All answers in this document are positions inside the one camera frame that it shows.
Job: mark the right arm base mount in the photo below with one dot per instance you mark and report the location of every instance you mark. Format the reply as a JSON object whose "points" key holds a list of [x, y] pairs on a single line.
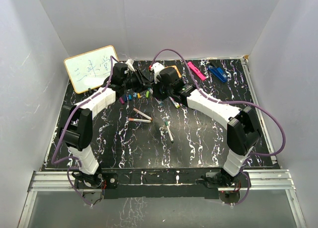
{"points": [[221, 179]]}

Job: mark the yellow cap marker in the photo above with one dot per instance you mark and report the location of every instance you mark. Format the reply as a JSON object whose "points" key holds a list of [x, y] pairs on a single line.
{"points": [[176, 105]]}

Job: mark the tan cap marker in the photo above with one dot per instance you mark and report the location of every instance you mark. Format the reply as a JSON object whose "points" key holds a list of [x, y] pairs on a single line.
{"points": [[143, 114]]}

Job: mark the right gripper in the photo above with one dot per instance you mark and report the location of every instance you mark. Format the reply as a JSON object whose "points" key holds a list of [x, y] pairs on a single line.
{"points": [[156, 93]]}

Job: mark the yellow framed whiteboard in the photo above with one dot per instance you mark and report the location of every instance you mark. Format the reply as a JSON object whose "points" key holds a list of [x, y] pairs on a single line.
{"points": [[89, 70]]}

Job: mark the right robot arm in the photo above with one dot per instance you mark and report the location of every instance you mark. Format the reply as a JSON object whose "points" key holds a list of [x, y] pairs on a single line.
{"points": [[243, 129]]}

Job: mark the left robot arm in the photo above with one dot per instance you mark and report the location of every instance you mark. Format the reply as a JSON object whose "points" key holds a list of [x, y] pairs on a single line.
{"points": [[76, 132]]}

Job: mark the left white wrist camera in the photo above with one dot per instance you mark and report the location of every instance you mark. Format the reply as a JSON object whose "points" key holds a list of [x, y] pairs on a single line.
{"points": [[129, 64]]}

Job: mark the blue stapler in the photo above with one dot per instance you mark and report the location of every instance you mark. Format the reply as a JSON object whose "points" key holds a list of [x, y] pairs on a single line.
{"points": [[217, 71]]}

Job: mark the salmon cap marker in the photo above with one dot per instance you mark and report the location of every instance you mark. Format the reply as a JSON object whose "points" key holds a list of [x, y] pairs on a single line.
{"points": [[139, 120]]}

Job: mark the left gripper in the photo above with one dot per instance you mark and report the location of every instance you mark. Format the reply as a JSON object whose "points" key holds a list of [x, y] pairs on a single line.
{"points": [[141, 80]]}

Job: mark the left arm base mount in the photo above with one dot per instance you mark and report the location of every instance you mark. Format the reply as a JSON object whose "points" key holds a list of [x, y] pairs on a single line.
{"points": [[98, 180]]}

